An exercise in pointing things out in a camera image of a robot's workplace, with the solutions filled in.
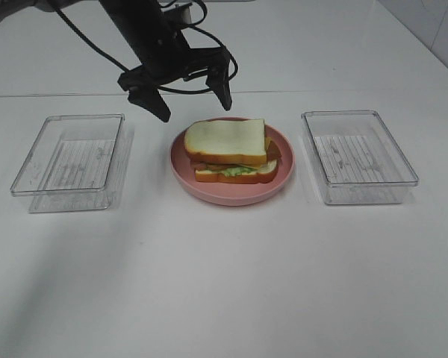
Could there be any pink round plate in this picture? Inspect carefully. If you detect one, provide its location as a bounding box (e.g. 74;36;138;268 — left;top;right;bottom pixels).
170;117;295;206

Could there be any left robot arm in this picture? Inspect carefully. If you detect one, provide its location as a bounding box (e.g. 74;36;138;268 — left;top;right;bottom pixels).
0;1;238;122

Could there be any yellow cheese slice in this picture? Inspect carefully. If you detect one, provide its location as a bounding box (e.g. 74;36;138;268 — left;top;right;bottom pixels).
204;136;272;166

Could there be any right clear plastic tray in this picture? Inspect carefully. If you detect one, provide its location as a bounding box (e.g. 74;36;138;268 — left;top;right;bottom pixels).
301;110;420;205

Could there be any bread slice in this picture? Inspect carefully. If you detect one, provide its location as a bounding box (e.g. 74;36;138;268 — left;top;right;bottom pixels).
190;160;279;184
184;119;265;162

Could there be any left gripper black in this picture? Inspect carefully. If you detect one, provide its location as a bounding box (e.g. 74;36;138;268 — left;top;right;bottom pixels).
117;7;233;122

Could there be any left clear plastic tray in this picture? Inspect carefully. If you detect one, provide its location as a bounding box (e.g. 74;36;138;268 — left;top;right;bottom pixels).
10;114;127;213

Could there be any clear plastic tray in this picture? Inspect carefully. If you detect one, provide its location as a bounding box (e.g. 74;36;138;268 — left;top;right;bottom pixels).
301;110;420;205
10;114;127;213

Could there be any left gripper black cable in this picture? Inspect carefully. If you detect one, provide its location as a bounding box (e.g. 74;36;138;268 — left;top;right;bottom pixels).
52;0;240;94

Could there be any green lettuce leaf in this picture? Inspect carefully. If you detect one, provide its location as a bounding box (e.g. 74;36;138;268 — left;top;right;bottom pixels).
217;166;258;177

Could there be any bacon strip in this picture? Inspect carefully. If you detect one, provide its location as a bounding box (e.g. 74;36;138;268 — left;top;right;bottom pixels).
264;136;281;162
190;160;227;172

